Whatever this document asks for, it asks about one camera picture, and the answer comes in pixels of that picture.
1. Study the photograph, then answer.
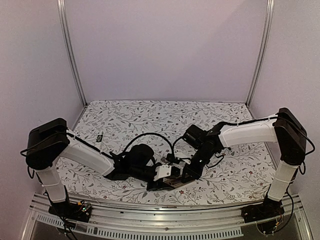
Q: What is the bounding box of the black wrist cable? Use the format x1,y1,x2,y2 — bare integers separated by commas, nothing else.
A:
122,132,175,163
172,136,188,158

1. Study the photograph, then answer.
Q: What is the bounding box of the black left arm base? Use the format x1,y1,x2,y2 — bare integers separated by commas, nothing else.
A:
48,199,92,223

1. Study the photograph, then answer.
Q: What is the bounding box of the white slim remote control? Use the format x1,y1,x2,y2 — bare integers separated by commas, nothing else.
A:
96,134,103,143

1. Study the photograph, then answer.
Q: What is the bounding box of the aluminium corner post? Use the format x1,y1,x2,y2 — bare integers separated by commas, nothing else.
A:
56,0,88,108
245,0,275,108

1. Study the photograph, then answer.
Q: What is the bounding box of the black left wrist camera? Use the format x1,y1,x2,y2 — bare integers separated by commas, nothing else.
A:
153,164,172,181

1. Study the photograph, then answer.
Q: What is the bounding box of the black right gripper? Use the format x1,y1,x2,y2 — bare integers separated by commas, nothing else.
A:
181,147,215,184

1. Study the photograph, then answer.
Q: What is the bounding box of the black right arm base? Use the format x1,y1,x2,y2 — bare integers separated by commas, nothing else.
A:
241,198,285,235

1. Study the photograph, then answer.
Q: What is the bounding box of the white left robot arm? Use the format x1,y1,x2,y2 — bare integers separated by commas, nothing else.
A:
20,118,181,217

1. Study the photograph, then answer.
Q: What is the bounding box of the floral patterned table mat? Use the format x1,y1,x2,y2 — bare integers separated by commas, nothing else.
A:
57,100,262,206

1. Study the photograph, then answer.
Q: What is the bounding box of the left aluminium corner post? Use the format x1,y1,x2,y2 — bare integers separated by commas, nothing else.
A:
56,0,88,108

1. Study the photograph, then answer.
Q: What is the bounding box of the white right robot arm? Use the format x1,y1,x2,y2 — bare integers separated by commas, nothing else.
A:
182,108,307,218

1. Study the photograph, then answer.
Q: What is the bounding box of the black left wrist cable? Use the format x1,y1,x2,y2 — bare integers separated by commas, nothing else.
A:
122,132,175,163

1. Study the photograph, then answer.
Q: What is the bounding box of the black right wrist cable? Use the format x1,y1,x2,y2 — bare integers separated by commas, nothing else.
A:
172,136,188,158

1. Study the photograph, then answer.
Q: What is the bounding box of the right aluminium corner post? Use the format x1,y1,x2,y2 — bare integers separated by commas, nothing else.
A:
245,0,275,108

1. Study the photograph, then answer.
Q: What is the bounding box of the aluminium front rail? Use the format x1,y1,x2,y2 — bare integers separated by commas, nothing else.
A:
22,194,313,240

